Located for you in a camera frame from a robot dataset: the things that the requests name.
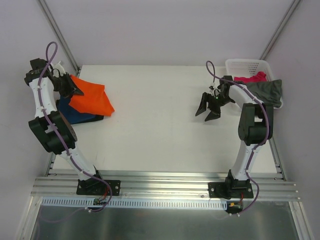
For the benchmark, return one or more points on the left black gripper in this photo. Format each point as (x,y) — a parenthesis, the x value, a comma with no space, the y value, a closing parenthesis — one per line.
(66,86)

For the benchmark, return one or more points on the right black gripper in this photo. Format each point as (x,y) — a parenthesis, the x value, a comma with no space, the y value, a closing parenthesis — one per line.
(213,104)

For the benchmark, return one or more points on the orange t shirt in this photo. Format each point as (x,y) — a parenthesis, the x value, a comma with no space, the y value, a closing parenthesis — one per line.
(94,99)

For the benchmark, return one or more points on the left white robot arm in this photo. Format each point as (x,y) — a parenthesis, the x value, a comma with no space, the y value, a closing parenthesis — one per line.
(50,126)

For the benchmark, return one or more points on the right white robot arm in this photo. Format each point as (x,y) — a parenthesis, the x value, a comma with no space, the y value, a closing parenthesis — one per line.
(254,129)

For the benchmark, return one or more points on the blue folded t shirt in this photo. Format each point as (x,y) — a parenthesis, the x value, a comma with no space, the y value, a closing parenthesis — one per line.
(71,114)

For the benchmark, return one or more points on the white plastic basket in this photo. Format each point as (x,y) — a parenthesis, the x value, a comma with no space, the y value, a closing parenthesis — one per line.
(247,68)

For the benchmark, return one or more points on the pink t shirt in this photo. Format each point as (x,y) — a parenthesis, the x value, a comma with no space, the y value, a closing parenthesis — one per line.
(259,77)

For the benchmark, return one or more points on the grey t shirt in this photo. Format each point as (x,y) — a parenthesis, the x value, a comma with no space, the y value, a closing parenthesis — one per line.
(269,92)

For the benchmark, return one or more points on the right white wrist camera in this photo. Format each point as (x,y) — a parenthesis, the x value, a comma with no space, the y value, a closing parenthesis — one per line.
(214,91)

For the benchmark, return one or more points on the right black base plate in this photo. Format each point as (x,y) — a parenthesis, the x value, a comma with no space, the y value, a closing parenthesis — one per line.
(226,191)

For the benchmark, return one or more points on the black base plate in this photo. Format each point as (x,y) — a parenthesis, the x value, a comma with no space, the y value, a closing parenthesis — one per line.
(98,187)
(226,191)

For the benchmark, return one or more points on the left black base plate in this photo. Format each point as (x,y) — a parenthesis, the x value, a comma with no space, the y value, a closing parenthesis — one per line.
(98,187)

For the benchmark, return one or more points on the aluminium mounting rail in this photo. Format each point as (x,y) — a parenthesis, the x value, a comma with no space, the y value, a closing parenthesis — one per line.
(165,185)

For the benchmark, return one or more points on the white slotted cable duct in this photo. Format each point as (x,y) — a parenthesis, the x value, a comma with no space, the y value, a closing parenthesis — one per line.
(136,203)

